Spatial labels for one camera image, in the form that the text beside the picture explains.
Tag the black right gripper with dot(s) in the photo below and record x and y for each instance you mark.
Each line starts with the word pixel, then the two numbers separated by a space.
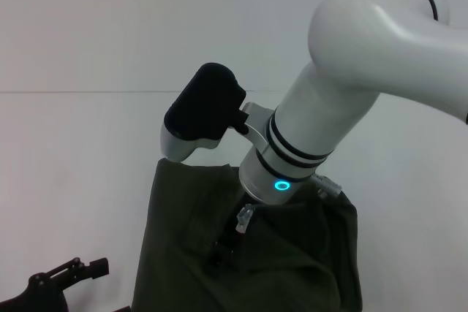
pixel 228 239

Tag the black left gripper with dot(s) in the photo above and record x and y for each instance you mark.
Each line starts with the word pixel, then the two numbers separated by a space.
pixel 36 297

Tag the dark green shirt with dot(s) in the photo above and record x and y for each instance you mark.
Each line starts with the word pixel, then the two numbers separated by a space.
pixel 278 261

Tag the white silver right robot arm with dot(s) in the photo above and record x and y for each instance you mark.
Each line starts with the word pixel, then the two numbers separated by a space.
pixel 347 71

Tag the small translucent right gripper plug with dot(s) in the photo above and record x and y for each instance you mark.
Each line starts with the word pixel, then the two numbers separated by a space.
pixel 244 218

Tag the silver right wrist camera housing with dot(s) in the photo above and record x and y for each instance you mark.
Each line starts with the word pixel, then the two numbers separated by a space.
pixel 204 107

